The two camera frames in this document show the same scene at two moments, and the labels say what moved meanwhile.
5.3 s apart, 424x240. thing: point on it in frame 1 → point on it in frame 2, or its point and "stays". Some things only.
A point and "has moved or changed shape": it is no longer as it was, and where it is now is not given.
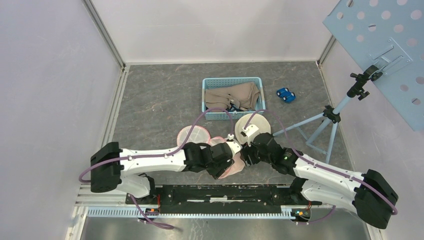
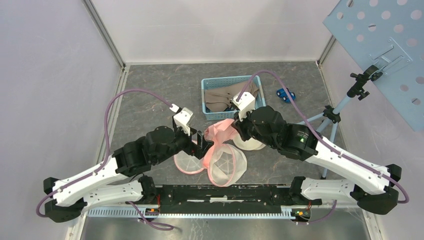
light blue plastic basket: (212, 83) stays
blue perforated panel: (388, 34) stays
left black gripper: (216, 173) → (199, 149)
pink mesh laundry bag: (200, 135) has moved or changed shape
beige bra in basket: (245, 95) stays
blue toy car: (287, 95) stays
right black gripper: (247, 150) → (239, 125)
